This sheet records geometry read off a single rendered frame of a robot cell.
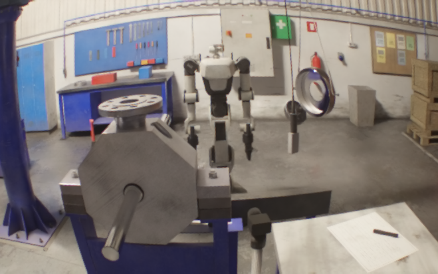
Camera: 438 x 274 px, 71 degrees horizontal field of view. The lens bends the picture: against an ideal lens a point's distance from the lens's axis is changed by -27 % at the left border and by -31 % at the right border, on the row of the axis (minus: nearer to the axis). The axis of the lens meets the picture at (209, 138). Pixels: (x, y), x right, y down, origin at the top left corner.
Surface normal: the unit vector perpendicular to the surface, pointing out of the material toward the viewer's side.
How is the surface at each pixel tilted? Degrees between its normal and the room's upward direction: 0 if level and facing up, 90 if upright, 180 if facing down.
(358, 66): 90
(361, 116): 93
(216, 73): 90
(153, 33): 90
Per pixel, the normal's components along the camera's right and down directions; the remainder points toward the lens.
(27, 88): -0.04, 0.29
